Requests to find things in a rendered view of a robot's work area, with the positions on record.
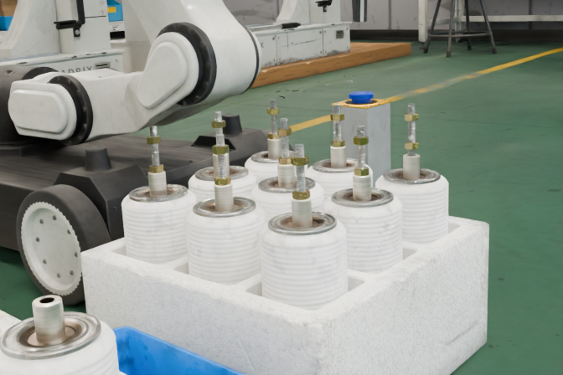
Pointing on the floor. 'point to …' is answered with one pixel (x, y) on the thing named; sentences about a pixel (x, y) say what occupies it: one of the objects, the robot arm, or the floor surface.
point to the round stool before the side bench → (466, 17)
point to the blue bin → (160, 357)
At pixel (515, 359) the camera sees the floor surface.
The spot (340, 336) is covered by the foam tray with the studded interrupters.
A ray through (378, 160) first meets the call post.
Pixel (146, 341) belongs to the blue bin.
